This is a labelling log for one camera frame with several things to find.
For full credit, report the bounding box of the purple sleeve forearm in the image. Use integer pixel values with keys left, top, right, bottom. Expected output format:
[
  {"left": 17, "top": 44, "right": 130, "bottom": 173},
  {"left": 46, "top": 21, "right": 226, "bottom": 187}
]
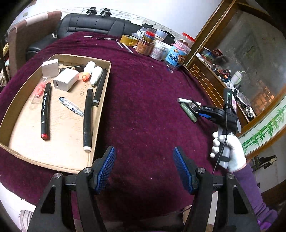
[{"left": 233, "top": 164, "right": 278, "bottom": 231}]

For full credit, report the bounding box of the wooden brick-pattern cabinet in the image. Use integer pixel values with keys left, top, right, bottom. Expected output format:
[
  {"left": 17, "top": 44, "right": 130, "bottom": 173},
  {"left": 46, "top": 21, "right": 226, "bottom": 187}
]
[{"left": 186, "top": 1, "right": 285, "bottom": 131}]

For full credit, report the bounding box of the black marker pen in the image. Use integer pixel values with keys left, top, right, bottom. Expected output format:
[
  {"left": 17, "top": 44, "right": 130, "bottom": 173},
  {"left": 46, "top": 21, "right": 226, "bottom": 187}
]
[{"left": 93, "top": 69, "right": 108, "bottom": 106}]

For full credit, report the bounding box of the brown armchair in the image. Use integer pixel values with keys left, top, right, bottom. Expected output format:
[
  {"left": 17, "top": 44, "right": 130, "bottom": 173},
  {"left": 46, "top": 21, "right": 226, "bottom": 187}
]
[{"left": 8, "top": 11, "right": 61, "bottom": 77}]

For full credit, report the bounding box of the white small tube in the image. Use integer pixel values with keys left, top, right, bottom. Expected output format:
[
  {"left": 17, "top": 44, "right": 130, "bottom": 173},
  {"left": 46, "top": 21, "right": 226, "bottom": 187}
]
[{"left": 90, "top": 66, "right": 103, "bottom": 87}]

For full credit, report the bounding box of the white grey marker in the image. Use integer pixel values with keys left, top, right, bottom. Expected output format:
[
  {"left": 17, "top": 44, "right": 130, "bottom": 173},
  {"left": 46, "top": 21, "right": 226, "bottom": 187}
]
[{"left": 177, "top": 98, "right": 201, "bottom": 106}]

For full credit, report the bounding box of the clear packet red item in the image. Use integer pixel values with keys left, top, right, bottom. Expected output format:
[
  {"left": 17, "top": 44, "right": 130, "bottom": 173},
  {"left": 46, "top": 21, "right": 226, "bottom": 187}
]
[{"left": 31, "top": 76, "right": 51, "bottom": 104}]

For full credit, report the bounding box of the orange label jar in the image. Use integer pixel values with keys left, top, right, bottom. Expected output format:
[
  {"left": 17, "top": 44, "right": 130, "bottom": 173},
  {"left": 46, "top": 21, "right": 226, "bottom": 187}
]
[{"left": 136, "top": 31, "right": 155, "bottom": 56}]

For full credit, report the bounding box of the small white box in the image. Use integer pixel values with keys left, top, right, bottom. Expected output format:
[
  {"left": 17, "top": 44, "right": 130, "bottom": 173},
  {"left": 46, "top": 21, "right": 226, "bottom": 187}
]
[{"left": 42, "top": 59, "right": 59, "bottom": 77}]

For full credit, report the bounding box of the pale green tumbler cup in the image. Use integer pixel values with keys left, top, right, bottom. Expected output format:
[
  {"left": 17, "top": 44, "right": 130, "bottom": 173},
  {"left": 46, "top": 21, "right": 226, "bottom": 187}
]
[{"left": 230, "top": 70, "right": 245, "bottom": 86}]

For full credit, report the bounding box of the right white gloved hand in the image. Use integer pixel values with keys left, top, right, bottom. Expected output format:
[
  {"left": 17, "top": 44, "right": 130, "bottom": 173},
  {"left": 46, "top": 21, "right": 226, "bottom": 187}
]
[{"left": 210, "top": 132, "right": 246, "bottom": 173}]

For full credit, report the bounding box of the yellow tape roll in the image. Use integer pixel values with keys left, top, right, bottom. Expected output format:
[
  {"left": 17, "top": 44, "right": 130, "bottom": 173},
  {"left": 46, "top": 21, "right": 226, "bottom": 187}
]
[{"left": 120, "top": 34, "right": 139, "bottom": 47}]

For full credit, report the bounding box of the blue cartoon label jar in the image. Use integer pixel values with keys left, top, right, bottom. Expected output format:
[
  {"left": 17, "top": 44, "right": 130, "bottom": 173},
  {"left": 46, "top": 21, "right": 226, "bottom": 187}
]
[{"left": 165, "top": 40, "right": 191, "bottom": 68}]

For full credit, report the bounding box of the black leather sofa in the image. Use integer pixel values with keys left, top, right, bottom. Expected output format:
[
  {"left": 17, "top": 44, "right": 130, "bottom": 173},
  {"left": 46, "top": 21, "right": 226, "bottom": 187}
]
[{"left": 25, "top": 13, "right": 175, "bottom": 62}]

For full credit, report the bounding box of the red lid clear jar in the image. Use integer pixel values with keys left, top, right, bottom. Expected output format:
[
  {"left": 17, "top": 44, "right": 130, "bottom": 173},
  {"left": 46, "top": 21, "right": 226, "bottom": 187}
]
[{"left": 180, "top": 32, "right": 195, "bottom": 48}]

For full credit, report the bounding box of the white plastic jar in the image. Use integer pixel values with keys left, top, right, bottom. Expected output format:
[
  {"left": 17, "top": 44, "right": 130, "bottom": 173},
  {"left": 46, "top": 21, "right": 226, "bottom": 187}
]
[{"left": 149, "top": 40, "right": 171, "bottom": 61}]

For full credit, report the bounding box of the maroon velvet tablecloth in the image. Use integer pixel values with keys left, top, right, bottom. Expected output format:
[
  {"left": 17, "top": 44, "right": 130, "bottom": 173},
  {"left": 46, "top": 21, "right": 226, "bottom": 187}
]
[{"left": 1, "top": 32, "right": 221, "bottom": 221}]

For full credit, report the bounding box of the cardboard box tray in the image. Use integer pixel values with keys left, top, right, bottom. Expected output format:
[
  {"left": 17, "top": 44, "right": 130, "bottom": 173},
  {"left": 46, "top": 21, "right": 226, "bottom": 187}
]
[{"left": 1, "top": 68, "right": 107, "bottom": 173}]

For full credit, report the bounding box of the black marker red cap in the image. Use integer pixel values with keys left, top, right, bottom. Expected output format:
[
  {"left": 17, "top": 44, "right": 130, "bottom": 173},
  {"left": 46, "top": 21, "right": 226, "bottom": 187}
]
[{"left": 41, "top": 82, "right": 51, "bottom": 140}]

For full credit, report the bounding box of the white power adapter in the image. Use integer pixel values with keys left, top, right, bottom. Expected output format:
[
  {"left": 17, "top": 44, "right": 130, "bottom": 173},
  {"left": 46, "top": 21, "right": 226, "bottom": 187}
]
[{"left": 53, "top": 69, "right": 79, "bottom": 92}]

